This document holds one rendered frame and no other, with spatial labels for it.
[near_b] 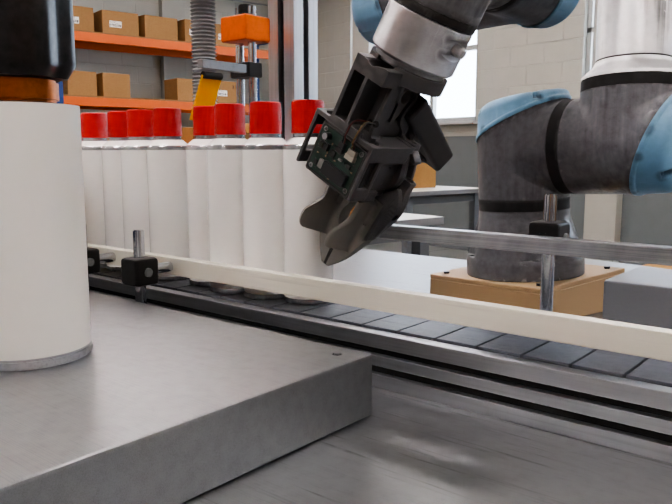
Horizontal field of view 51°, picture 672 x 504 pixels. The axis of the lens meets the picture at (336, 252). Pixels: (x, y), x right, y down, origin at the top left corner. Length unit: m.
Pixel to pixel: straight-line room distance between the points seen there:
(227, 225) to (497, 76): 6.73
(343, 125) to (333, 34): 8.75
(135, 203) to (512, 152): 0.47
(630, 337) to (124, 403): 0.34
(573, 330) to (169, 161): 0.51
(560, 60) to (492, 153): 6.11
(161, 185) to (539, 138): 0.45
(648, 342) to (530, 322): 0.08
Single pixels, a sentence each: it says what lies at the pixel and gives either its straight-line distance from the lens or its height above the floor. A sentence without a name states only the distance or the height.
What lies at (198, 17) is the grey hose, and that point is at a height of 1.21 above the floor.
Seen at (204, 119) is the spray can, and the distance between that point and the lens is 0.83.
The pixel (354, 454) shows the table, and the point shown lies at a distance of 0.50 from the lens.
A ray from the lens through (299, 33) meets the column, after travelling 0.92.
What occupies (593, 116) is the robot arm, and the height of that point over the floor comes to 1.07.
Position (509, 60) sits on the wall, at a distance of 7.36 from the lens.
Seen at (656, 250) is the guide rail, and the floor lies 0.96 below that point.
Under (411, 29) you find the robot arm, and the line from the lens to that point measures 0.59.
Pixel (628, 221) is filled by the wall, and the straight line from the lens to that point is 6.61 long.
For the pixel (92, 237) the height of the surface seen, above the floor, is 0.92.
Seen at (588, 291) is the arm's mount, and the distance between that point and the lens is 0.94.
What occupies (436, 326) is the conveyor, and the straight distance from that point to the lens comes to 0.64.
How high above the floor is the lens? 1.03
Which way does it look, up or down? 8 degrees down
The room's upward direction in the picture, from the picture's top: straight up
